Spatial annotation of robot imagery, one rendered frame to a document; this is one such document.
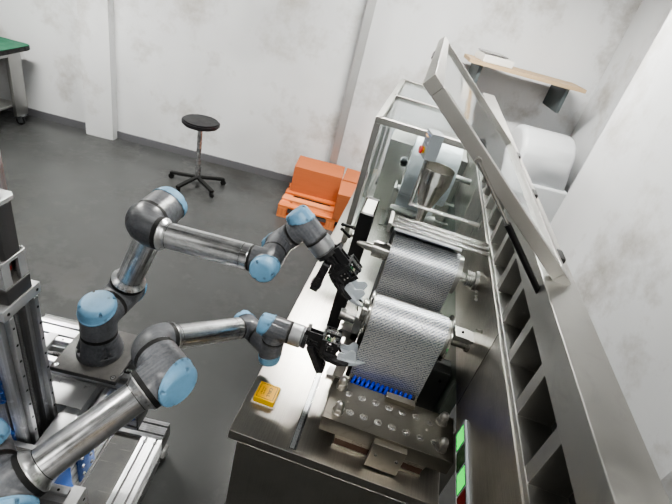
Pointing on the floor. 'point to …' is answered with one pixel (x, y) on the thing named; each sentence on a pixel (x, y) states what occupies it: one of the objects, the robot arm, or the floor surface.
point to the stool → (198, 149)
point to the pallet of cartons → (319, 189)
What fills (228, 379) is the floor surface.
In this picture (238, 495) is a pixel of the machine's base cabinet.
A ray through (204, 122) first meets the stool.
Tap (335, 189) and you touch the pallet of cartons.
